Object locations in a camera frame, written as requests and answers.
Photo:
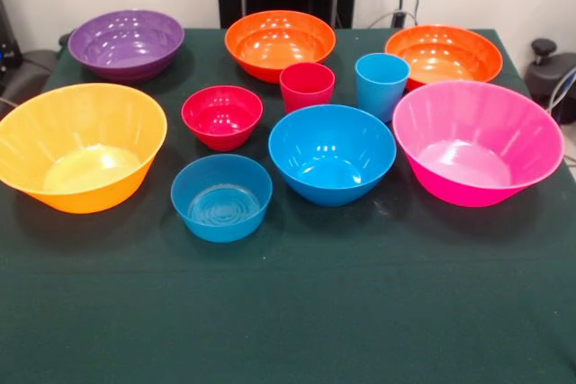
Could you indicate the opaque blue plastic bowl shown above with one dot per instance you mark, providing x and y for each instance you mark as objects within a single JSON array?
[{"x": 330, "y": 150}]

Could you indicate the red plastic cup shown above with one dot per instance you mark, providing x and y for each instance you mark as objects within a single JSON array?
[{"x": 306, "y": 94}]

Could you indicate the small red plastic bowl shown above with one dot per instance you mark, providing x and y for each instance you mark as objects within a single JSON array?
[{"x": 220, "y": 118}]

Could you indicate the small translucent blue bowl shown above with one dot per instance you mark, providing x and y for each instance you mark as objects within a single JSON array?
[{"x": 220, "y": 222}]

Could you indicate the orange plastic bowl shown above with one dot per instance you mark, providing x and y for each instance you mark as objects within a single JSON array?
[
  {"x": 450, "y": 56},
  {"x": 252, "y": 62}
]

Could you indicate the blue plastic cup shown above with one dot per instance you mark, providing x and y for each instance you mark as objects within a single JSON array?
[{"x": 380, "y": 96}]

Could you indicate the purple plastic bowl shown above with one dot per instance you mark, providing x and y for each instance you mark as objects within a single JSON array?
[{"x": 148, "y": 67}]

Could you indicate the dark green tablecloth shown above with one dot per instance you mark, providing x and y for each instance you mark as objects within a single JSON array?
[{"x": 288, "y": 348}]

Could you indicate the black power adapter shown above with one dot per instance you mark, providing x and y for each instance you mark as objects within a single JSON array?
[{"x": 398, "y": 19}]

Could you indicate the large pink plastic bowl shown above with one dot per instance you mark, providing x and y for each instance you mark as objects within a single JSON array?
[{"x": 472, "y": 132}]

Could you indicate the large yellow-orange plastic bowl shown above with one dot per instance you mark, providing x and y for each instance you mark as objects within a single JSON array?
[{"x": 81, "y": 132}]

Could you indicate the black round equipment with knob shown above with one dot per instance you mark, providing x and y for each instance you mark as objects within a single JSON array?
[{"x": 546, "y": 74}]

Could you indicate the black equipment box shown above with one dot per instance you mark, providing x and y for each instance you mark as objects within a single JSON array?
[{"x": 6, "y": 51}]

